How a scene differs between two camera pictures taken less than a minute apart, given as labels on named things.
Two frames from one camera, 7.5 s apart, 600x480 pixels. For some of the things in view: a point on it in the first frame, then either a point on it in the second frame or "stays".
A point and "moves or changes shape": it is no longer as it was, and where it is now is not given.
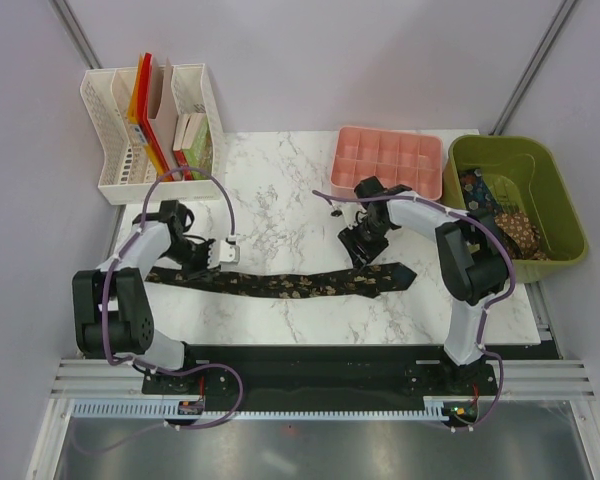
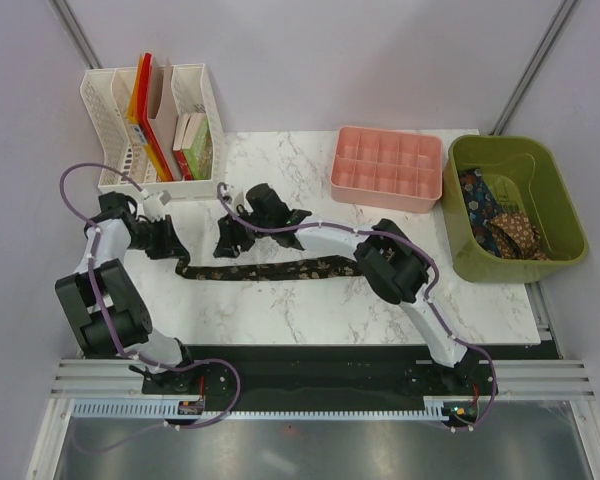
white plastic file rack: (155, 125) stays
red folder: (145, 124) stays
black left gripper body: (193, 258) → (154, 238)
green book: (197, 145) stays
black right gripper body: (370, 237) → (244, 239)
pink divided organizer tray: (402, 159) stays
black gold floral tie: (330, 282) moves or changes shape
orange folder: (138, 129) stays
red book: (182, 123) stays
